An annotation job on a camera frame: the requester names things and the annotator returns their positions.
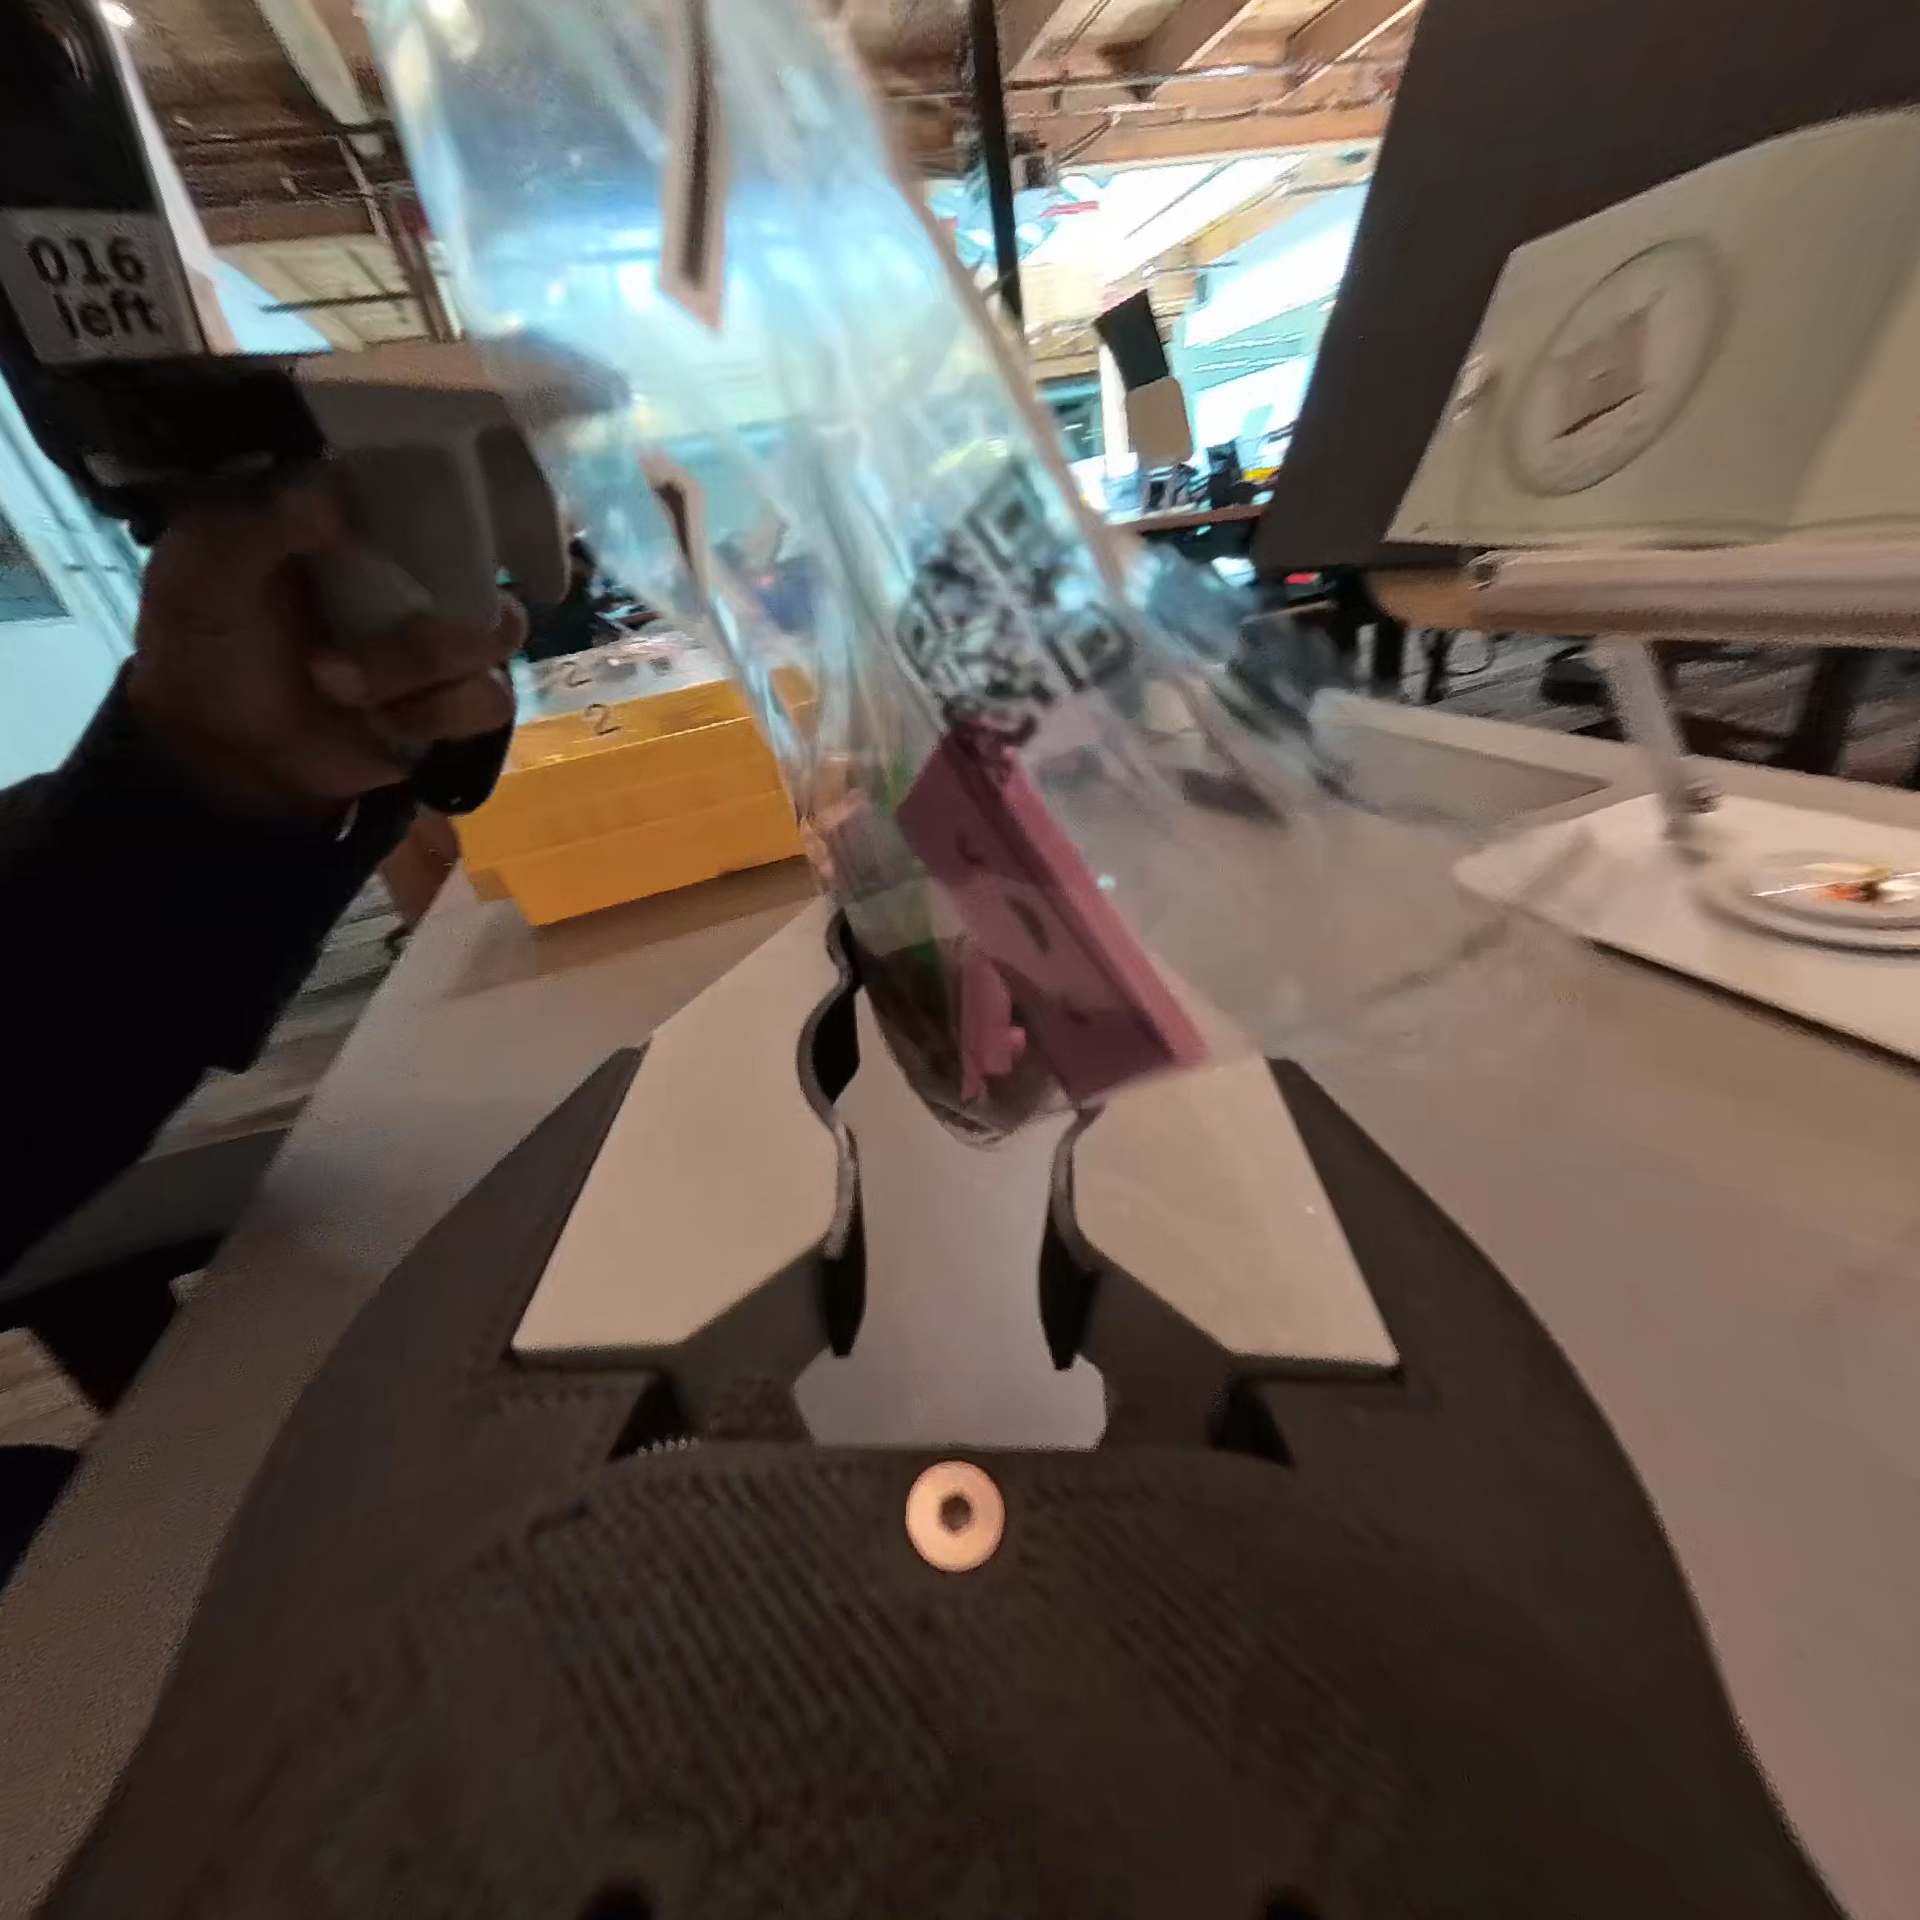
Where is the large clear plastic bag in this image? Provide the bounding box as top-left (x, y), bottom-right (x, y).
top-left (360, 0), bottom-right (1353, 1150)

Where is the black white sign stand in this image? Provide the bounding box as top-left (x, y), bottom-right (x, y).
top-left (1095, 292), bottom-right (1198, 470)

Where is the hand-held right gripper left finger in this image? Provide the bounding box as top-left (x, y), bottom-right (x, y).
top-left (513, 905), bottom-right (873, 1361)

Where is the brick instruction booklet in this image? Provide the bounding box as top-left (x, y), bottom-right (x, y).
top-left (1387, 111), bottom-right (1920, 550)

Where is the person's left hand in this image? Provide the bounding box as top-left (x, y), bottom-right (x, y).
top-left (135, 492), bottom-right (533, 816)

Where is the black ceiling pole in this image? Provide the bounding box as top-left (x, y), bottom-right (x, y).
top-left (966, 0), bottom-right (1035, 324)

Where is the yellow plastic bin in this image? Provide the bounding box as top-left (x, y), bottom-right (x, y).
top-left (451, 651), bottom-right (821, 923)

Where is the black partition panel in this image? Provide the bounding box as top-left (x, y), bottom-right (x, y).
top-left (1252, 0), bottom-right (1920, 580)

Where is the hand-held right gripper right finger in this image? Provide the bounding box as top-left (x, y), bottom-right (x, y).
top-left (1042, 1055), bottom-right (1404, 1385)

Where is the white book stand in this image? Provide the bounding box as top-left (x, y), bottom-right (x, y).
top-left (1373, 540), bottom-right (1920, 1060)

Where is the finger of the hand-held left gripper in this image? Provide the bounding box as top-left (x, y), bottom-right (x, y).
top-left (300, 335), bottom-right (641, 451)

